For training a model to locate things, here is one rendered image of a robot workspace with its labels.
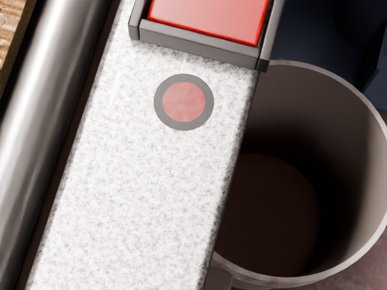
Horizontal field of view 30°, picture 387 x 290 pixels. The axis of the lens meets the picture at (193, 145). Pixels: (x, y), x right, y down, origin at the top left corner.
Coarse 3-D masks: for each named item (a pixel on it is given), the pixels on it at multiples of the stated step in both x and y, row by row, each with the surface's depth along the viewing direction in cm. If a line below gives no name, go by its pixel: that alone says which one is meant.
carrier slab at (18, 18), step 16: (0, 0) 37; (16, 0) 37; (32, 0) 38; (0, 16) 37; (16, 16) 37; (0, 32) 36; (16, 32) 37; (0, 48) 36; (16, 48) 37; (0, 64) 36; (0, 80) 36; (0, 96) 37
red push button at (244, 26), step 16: (160, 0) 38; (176, 0) 38; (192, 0) 38; (208, 0) 38; (224, 0) 38; (240, 0) 38; (256, 0) 38; (160, 16) 38; (176, 16) 38; (192, 16) 38; (208, 16) 38; (224, 16) 38; (240, 16) 38; (256, 16) 38; (208, 32) 38; (224, 32) 38; (240, 32) 38; (256, 32) 38
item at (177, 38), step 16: (144, 0) 38; (144, 16) 38; (272, 16) 38; (144, 32) 38; (160, 32) 37; (176, 32) 37; (192, 32) 37; (272, 32) 37; (176, 48) 38; (192, 48) 38; (208, 48) 37; (224, 48) 37; (240, 48) 37; (256, 48) 37; (272, 48) 37; (240, 64) 38; (256, 64) 38
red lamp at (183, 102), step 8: (168, 88) 38; (176, 88) 38; (184, 88) 38; (192, 88) 38; (168, 96) 38; (176, 96) 38; (184, 96) 38; (192, 96) 38; (200, 96) 38; (168, 104) 38; (176, 104) 38; (184, 104) 38; (192, 104) 38; (200, 104) 38; (168, 112) 38; (176, 112) 38; (184, 112) 38; (192, 112) 38; (200, 112) 38; (176, 120) 38; (184, 120) 38
